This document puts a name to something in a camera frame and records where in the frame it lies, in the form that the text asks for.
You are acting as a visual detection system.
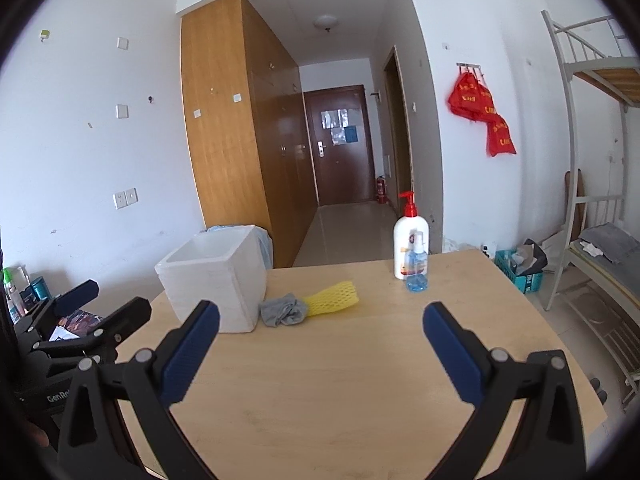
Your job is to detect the teal storage crate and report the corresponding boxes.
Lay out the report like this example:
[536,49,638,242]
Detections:
[493,248,546,295]

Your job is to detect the dark brown entry door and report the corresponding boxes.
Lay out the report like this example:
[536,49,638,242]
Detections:
[304,84,375,206]

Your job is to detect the wooden wardrobe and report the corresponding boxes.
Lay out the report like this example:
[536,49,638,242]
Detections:
[180,0,317,268]

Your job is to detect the printed paper sheet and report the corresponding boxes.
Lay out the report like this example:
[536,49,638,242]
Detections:
[49,326,79,342]

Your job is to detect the white styrofoam box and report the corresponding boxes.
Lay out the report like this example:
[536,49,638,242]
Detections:
[155,226,267,334]

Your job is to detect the wooden board leaning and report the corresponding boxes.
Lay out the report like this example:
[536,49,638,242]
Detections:
[563,169,587,241]

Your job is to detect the ceiling lamp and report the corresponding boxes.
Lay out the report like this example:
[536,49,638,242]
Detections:
[314,14,340,34]

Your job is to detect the white pump lotion bottle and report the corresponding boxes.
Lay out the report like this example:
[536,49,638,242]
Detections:
[393,191,430,281]

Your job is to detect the light blue bedsheet pile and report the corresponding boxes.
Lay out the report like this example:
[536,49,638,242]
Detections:
[206,224,274,270]

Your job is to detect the grey sock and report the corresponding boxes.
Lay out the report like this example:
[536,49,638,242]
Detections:
[259,294,309,327]

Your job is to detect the teal cup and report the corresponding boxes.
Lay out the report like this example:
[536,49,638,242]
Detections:
[30,276,51,301]

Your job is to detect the blue spray bottle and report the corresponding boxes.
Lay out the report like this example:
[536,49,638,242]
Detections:
[406,240,428,292]

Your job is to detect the colourful patterned cloth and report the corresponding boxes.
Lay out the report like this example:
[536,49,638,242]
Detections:
[58,309,102,337]

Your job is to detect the metal bunk bed frame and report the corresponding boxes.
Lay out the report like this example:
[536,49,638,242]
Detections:
[541,11,639,408]

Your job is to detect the yellow foam fruit net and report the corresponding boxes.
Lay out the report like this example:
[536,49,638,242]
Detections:
[303,281,359,316]

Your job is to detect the red hanging banners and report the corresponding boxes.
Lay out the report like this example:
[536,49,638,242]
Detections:
[447,70,518,157]

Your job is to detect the double wall socket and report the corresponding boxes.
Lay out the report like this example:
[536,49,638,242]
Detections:
[112,188,139,210]

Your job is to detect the red fire extinguisher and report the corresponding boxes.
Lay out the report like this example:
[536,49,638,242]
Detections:
[375,176,388,204]

